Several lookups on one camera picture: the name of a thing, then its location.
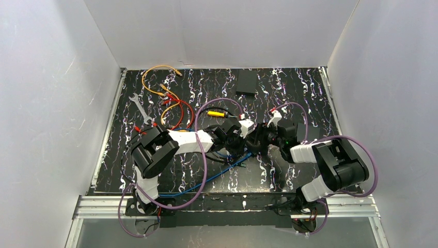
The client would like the blue ethernet cable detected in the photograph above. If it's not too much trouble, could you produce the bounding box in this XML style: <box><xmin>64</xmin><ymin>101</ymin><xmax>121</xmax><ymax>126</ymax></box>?
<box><xmin>213</xmin><ymin>150</ymin><xmax>240</xmax><ymax>162</ymax></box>
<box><xmin>157</xmin><ymin>152</ymin><xmax>254</xmax><ymax>198</ymax></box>

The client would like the orange ethernet cable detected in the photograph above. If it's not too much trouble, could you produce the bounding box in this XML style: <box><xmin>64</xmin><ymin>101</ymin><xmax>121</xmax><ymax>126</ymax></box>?
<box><xmin>142</xmin><ymin>65</ymin><xmax>183</xmax><ymax>96</ymax></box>
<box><xmin>158</xmin><ymin>83</ymin><xmax>185</xmax><ymax>126</ymax></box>

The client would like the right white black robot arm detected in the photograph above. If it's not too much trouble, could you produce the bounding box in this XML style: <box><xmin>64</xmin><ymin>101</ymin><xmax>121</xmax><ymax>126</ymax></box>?
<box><xmin>246</xmin><ymin>120</ymin><xmax>369</xmax><ymax>206</ymax></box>

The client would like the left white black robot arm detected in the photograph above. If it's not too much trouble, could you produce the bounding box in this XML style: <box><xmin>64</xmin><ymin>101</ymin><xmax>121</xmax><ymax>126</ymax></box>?
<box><xmin>129</xmin><ymin>118</ymin><xmax>255</xmax><ymax>204</ymax></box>

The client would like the black box at back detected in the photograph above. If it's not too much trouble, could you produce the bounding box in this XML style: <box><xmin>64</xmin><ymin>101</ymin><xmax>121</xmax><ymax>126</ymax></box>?
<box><xmin>236</xmin><ymin>69</ymin><xmax>258</xmax><ymax>96</ymax></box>

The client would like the silver open-end wrench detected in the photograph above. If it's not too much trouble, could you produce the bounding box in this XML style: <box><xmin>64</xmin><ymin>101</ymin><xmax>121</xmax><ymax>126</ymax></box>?
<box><xmin>129</xmin><ymin>93</ymin><xmax>153</xmax><ymax>125</ymax></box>

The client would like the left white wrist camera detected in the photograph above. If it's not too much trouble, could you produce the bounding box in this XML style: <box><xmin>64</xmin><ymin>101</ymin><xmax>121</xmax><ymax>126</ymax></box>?
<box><xmin>239</xmin><ymin>114</ymin><xmax>256</xmax><ymax>138</ymax></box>

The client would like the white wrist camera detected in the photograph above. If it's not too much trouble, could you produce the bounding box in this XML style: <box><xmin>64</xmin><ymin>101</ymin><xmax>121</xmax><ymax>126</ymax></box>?
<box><xmin>239</xmin><ymin>114</ymin><xmax>256</xmax><ymax>138</ymax></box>
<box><xmin>267</xmin><ymin>108</ymin><xmax>282</xmax><ymax>129</ymax></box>

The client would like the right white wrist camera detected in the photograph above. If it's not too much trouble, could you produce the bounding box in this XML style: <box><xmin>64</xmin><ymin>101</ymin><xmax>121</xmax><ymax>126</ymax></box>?
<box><xmin>267</xmin><ymin>108</ymin><xmax>282</xmax><ymax>129</ymax></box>

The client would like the yellow handle screwdriver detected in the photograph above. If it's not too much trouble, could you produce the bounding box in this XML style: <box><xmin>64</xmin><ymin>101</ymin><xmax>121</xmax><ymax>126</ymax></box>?
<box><xmin>207</xmin><ymin>111</ymin><xmax>236</xmax><ymax>118</ymax></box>

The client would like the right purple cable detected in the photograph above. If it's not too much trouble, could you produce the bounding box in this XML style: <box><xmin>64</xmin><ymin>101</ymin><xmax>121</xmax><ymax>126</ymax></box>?
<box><xmin>272</xmin><ymin>102</ymin><xmax>380</xmax><ymax>237</ymax></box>

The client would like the purple cable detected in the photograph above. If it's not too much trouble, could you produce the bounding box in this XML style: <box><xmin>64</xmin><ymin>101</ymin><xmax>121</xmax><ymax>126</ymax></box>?
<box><xmin>117</xmin><ymin>98</ymin><xmax>245</xmax><ymax>239</ymax></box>
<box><xmin>272</xmin><ymin>102</ymin><xmax>380</xmax><ymax>237</ymax></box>

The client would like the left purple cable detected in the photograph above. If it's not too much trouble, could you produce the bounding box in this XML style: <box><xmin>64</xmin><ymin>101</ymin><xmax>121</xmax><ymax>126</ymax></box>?
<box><xmin>117</xmin><ymin>98</ymin><xmax>245</xmax><ymax>239</ymax></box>

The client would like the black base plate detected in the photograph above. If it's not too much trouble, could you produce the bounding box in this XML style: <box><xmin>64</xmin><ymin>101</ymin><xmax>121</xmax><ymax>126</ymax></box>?
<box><xmin>123</xmin><ymin>193</ymin><xmax>327</xmax><ymax>231</ymax></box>

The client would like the red ethernet cable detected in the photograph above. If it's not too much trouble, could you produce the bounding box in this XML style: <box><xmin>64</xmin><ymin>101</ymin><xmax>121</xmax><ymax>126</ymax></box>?
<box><xmin>131</xmin><ymin>94</ymin><xmax>196</xmax><ymax>135</ymax></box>

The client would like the aluminium front rail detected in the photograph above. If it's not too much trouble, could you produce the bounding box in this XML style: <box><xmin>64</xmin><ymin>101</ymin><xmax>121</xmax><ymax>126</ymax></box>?
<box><xmin>67</xmin><ymin>194</ymin><xmax>389</xmax><ymax>247</ymax></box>

